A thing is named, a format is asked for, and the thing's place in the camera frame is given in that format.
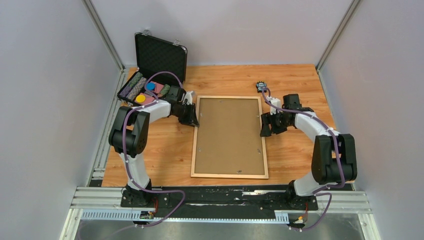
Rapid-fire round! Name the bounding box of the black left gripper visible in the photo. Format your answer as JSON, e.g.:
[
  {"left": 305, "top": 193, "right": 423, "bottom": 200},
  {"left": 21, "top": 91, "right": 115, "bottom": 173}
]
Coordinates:
[{"left": 174, "top": 102, "right": 200, "bottom": 128}]

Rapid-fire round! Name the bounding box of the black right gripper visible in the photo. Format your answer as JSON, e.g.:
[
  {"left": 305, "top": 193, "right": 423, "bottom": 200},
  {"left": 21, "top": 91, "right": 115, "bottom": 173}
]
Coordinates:
[{"left": 260, "top": 109, "right": 291, "bottom": 137}]

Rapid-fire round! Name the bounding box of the brown cardboard backing board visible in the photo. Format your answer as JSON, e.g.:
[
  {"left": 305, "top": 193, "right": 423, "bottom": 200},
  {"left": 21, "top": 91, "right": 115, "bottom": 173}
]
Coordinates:
[{"left": 194, "top": 98, "right": 266, "bottom": 176}]

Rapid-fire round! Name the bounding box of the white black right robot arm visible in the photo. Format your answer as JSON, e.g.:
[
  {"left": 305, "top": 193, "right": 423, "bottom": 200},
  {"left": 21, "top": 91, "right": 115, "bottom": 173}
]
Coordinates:
[{"left": 260, "top": 94, "right": 358, "bottom": 209}]

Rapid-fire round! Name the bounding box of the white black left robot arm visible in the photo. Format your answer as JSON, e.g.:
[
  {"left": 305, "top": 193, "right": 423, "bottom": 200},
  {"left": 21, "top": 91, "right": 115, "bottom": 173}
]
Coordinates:
[{"left": 108, "top": 86, "right": 199, "bottom": 207}]

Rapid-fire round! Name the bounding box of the small black blue gadget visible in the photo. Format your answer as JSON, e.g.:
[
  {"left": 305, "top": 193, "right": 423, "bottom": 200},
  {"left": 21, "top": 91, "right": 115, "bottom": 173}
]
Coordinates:
[{"left": 255, "top": 81, "right": 268, "bottom": 93}]

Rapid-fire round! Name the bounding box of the blue round chip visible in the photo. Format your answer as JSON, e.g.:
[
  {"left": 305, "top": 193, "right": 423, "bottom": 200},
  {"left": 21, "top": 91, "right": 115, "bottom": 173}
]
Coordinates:
[{"left": 145, "top": 82, "right": 156, "bottom": 91}]

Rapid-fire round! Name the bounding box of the yellow round chip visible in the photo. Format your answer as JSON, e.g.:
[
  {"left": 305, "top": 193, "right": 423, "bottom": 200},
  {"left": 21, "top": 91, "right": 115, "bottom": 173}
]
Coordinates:
[{"left": 135, "top": 94, "right": 146, "bottom": 103}]

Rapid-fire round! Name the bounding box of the black poker chip case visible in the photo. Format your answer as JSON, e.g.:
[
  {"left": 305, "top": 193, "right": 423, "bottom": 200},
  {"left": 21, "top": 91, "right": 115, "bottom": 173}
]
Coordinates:
[{"left": 134, "top": 30, "right": 188, "bottom": 86}]

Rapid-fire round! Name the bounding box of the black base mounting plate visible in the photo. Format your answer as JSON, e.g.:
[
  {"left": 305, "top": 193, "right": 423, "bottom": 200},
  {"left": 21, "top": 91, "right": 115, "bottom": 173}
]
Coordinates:
[{"left": 120, "top": 185, "right": 318, "bottom": 220}]

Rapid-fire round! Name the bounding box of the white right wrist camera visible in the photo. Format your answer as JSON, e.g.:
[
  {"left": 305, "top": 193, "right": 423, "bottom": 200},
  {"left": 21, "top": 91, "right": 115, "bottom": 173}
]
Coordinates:
[{"left": 266, "top": 96, "right": 282, "bottom": 115}]

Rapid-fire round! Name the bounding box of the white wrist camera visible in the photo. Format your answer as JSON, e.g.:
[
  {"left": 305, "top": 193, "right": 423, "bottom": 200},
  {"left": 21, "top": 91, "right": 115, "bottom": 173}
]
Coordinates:
[
  {"left": 266, "top": 96, "right": 282, "bottom": 115},
  {"left": 182, "top": 91, "right": 195, "bottom": 105}
]

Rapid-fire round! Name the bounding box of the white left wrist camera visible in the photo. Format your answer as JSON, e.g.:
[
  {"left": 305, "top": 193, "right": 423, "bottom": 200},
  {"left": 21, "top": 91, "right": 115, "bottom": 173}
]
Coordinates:
[{"left": 182, "top": 91, "right": 195, "bottom": 105}]

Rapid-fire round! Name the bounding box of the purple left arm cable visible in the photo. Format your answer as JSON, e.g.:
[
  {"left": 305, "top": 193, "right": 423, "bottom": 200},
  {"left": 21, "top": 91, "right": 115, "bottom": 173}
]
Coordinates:
[{"left": 120, "top": 71, "right": 186, "bottom": 229}]

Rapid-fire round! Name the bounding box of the white slotted cable duct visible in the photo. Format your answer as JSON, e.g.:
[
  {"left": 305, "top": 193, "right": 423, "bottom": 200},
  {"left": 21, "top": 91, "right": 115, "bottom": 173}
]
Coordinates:
[{"left": 80, "top": 210, "right": 290, "bottom": 224}]

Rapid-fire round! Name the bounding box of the aluminium rail frame front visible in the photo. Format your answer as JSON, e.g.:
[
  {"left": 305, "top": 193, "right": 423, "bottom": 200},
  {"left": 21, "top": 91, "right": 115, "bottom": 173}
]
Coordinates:
[{"left": 60, "top": 185, "right": 380, "bottom": 240}]

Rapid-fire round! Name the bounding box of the aluminium right corner post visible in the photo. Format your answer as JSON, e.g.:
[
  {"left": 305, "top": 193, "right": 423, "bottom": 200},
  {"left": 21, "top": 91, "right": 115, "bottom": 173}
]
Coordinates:
[{"left": 315, "top": 0, "right": 363, "bottom": 73}]

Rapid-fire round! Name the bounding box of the aluminium corner post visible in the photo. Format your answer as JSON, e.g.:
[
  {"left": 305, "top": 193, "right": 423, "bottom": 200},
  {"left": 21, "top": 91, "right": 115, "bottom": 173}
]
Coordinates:
[
  {"left": 82, "top": 0, "right": 125, "bottom": 72},
  {"left": 315, "top": 0, "right": 363, "bottom": 73}
]

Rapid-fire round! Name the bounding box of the aluminium left corner post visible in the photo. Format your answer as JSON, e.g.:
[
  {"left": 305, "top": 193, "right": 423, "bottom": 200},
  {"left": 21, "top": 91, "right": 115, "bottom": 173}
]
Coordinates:
[{"left": 82, "top": 0, "right": 125, "bottom": 72}]

